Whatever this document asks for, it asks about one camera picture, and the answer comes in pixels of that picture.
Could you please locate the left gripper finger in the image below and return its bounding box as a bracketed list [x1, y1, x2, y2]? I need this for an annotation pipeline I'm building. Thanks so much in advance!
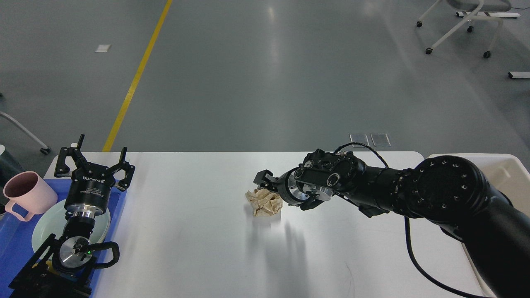
[54, 133, 92, 179]
[100, 147, 135, 191]

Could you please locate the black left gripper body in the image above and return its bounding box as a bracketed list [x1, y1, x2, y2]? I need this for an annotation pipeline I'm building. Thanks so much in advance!
[64, 164, 115, 216]

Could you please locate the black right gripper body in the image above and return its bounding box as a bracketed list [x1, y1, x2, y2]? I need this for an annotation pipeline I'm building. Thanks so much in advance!
[277, 168, 312, 207]

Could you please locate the brown paper ball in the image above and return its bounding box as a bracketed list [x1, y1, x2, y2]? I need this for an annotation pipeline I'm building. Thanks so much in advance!
[245, 188, 284, 217]

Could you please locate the light green plate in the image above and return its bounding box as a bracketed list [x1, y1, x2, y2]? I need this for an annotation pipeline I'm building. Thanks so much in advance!
[31, 200, 111, 252]

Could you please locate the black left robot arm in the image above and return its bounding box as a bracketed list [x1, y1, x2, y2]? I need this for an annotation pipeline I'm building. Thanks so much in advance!
[8, 135, 135, 298]

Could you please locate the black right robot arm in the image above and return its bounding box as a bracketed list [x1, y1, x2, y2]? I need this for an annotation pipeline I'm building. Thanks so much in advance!
[254, 146, 530, 298]

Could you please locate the pink mug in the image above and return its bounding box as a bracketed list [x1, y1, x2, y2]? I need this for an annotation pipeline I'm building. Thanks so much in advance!
[2, 171, 58, 222]

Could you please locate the person in jeans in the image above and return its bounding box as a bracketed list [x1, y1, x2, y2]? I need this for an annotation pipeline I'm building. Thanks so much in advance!
[0, 144, 24, 218]

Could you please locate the left floor outlet cover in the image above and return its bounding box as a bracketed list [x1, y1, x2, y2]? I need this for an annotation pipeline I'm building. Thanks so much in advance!
[349, 133, 369, 148]

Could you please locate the floor outlet cover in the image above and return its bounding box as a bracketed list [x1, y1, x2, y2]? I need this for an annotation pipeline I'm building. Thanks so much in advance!
[349, 133, 369, 148]
[370, 133, 392, 147]

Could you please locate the right floor outlet cover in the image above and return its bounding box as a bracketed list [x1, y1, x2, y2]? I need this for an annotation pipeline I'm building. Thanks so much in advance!
[370, 133, 392, 147]

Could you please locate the white plastic bin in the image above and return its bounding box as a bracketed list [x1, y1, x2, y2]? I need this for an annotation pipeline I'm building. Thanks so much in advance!
[426, 153, 530, 298]

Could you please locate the white floor bar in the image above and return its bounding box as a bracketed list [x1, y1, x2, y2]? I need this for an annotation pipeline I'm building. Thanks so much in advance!
[508, 71, 530, 79]

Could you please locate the white office chair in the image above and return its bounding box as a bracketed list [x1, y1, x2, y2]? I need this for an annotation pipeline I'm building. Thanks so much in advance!
[425, 0, 512, 59]

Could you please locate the grey chair frame left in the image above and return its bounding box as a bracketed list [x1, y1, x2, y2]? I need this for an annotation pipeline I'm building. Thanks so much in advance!
[0, 111, 51, 155]

